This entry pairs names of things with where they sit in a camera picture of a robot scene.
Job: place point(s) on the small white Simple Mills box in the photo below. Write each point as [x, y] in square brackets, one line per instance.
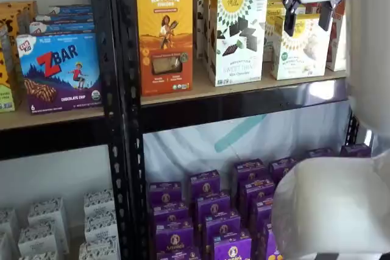
[300, 59]
[275, 2]
[269, 37]

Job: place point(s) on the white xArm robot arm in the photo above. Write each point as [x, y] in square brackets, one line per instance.
[335, 205]

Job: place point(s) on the white box with orange crackers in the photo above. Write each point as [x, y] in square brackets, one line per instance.
[336, 53]

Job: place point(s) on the Simple Mills Sweet Thins box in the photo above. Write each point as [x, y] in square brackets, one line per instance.
[198, 13]
[206, 22]
[240, 40]

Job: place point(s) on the wooden shelf board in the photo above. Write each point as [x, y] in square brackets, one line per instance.
[45, 118]
[201, 86]

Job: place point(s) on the orange Revival cracker box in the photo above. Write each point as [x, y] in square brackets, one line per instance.
[166, 44]

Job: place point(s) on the purple Annie's box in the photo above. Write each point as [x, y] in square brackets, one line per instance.
[260, 211]
[179, 255]
[281, 167]
[213, 208]
[170, 212]
[268, 241]
[222, 226]
[204, 184]
[250, 170]
[174, 237]
[355, 149]
[164, 193]
[257, 191]
[233, 248]

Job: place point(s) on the blue purple ZBar box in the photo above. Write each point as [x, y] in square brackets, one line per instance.
[61, 74]
[67, 18]
[67, 27]
[71, 9]

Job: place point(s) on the yellow box with chip pattern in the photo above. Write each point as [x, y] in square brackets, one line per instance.
[6, 89]
[9, 33]
[21, 10]

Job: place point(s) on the black metal shelving rack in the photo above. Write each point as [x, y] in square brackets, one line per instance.
[213, 111]
[112, 89]

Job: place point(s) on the white patterned carton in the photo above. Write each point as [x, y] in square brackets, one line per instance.
[99, 202]
[99, 251]
[47, 211]
[7, 223]
[38, 256]
[101, 226]
[38, 240]

